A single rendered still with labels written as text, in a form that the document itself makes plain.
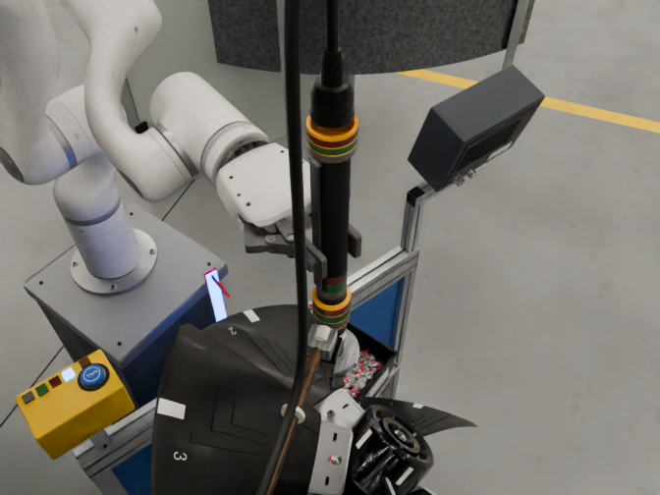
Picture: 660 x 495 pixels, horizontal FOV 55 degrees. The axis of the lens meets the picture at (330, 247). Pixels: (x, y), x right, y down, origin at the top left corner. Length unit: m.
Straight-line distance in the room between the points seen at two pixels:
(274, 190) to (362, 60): 2.02
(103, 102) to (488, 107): 0.88
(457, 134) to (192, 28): 1.56
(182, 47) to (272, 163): 2.02
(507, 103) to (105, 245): 0.90
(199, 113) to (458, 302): 1.96
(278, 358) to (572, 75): 3.13
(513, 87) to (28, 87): 0.96
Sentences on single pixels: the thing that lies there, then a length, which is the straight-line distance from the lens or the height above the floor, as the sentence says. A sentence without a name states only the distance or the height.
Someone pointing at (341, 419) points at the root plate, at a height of 1.19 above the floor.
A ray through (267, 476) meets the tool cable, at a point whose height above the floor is 1.48.
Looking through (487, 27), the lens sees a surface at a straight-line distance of 2.81.
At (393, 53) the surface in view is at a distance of 2.67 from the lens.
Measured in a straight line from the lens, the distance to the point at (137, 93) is 2.69.
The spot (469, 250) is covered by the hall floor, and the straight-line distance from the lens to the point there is 2.77.
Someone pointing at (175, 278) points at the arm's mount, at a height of 0.97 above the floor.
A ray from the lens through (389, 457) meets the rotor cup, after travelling 0.87.
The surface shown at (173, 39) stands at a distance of 2.66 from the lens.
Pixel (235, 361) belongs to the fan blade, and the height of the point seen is 1.38.
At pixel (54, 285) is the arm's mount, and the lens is 1.50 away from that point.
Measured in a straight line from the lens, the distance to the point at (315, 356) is 0.69.
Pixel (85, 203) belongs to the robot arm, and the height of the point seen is 1.20.
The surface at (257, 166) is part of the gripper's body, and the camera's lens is 0.69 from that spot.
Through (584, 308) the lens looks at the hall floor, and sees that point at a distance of 2.71.
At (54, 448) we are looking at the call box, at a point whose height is 1.02.
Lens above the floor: 2.07
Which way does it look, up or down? 50 degrees down
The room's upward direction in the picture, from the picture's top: straight up
